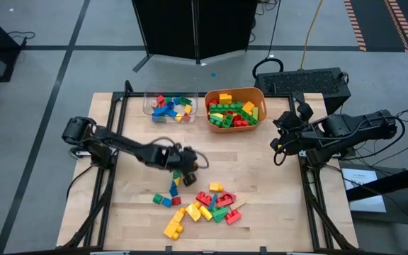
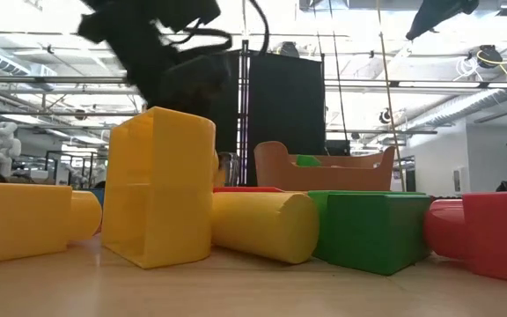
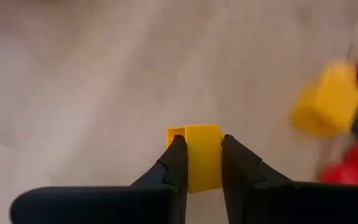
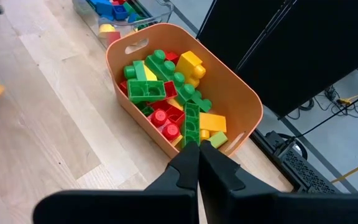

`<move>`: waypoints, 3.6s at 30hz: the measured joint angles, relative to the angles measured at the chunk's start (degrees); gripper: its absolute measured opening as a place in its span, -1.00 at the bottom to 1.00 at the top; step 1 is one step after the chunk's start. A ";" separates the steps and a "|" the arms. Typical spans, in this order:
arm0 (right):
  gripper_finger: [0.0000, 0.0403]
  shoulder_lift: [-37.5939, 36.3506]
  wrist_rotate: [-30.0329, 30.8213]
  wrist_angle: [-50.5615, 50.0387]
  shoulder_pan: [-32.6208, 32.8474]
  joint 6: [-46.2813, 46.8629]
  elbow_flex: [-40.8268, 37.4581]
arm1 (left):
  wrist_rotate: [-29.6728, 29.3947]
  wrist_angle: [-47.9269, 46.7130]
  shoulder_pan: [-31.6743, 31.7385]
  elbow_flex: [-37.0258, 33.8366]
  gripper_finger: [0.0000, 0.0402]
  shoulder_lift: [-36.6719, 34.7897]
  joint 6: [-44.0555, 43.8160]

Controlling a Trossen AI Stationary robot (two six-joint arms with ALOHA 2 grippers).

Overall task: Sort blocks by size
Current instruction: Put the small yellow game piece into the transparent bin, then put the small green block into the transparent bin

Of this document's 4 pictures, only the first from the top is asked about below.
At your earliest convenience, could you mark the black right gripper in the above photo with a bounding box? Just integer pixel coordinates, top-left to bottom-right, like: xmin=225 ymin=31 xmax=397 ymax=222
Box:
xmin=269 ymin=101 xmax=321 ymax=156

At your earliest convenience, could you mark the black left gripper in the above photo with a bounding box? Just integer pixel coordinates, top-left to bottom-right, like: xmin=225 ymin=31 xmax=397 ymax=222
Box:
xmin=161 ymin=141 xmax=201 ymax=188

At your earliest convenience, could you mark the red hollow building block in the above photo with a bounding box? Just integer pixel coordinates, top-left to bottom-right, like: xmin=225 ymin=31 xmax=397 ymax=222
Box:
xmin=216 ymin=191 xmax=237 ymax=208

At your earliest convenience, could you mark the green long studded block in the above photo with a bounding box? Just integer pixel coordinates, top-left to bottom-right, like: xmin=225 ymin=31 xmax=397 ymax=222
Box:
xmin=209 ymin=101 xmax=244 ymax=114
xmin=238 ymin=108 xmax=261 ymax=126

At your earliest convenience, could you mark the orange plastic bin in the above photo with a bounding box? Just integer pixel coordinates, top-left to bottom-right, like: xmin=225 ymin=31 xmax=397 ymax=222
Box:
xmin=204 ymin=86 xmax=268 ymax=135

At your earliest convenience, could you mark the yellow hollow building block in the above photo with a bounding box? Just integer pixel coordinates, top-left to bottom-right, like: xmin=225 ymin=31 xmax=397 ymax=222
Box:
xmin=185 ymin=201 xmax=202 ymax=222

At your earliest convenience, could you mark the blue long block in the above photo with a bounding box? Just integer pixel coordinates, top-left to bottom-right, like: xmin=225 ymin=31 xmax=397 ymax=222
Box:
xmin=208 ymin=194 xmax=220 ymax=213

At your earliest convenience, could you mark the yellow cylinder block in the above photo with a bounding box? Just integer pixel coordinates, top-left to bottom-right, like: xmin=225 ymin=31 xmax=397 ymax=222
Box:
xmin=198 ymin=205 xmax=214 ymax=222

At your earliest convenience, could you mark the large yellow building block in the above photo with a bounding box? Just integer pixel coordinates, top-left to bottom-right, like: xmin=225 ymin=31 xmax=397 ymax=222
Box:
xmin=163 ymin=218 xmax=185 ymax=241

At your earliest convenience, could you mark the plain wooden plank block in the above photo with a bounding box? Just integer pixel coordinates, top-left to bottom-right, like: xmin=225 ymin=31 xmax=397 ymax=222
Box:
xmin=229 ymin=198 xmax=248 ymax=210

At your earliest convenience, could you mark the clear plastic container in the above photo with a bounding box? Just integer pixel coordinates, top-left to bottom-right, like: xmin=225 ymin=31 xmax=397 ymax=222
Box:
xmin=142 ymin=83 xmax=199 ymax=124

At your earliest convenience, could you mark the white paper sheet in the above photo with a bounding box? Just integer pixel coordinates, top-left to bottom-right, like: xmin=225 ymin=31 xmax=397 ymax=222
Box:
xmin=341 ymin=167 xmax=387 ymax=213

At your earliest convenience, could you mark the black metal stand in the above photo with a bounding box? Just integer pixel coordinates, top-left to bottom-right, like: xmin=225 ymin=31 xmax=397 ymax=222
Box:
xmin=345 ymin=161 xmax=408 ymax=255

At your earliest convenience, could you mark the black orange striped floor mat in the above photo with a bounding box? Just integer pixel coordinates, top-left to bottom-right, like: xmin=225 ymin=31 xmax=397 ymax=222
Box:
xmin=344 ymin=0 xmax=408 ymax=52

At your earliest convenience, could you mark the black folding screen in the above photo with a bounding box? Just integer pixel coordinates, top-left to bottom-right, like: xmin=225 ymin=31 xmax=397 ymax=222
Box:
xmin=131 ymin=0 xmax=259 ymax=74

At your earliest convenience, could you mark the black thick cable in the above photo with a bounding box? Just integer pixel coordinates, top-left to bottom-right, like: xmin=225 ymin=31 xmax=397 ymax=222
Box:
xmin=251 ymin=0 xmax=285 ymax=81

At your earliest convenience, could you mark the yellow cable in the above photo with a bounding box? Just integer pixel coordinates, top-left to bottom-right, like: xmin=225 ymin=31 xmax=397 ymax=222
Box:
xmin=298 ymin=0 xmax=324 ymax=71

